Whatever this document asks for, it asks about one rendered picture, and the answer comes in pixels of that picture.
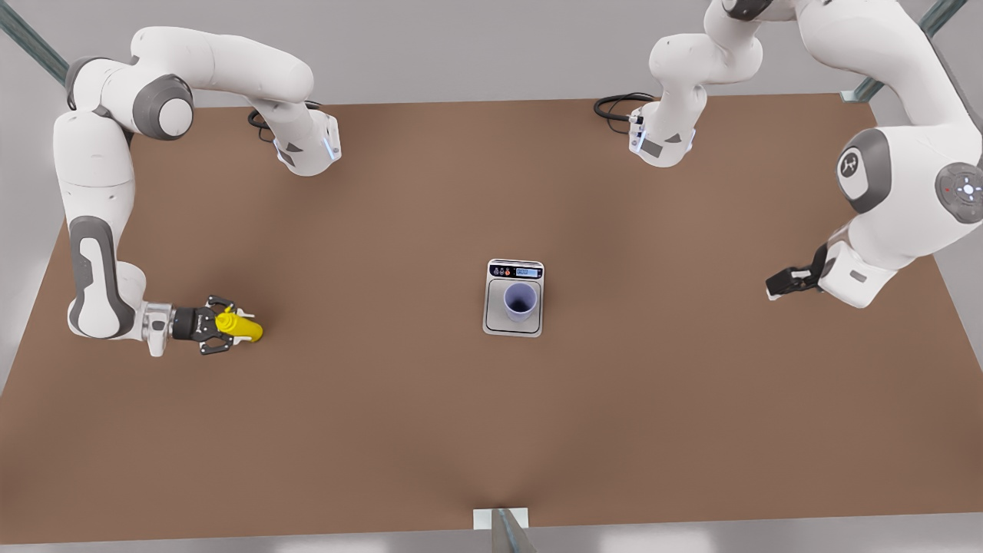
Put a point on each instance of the silver frame post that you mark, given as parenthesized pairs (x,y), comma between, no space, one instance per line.
(31,42)
(872,83)
(507,531)

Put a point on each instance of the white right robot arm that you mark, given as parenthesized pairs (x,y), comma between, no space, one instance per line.
(92,169)

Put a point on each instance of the lilac plastic cup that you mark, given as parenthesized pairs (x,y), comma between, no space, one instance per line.
(520,304)

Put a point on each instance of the grey digital kitchen scale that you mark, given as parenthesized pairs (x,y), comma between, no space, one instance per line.
(513,329)

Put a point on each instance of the yellow sauce bottle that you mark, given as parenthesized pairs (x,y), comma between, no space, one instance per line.
(244,328)

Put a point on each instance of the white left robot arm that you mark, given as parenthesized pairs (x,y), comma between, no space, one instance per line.
(906,169)

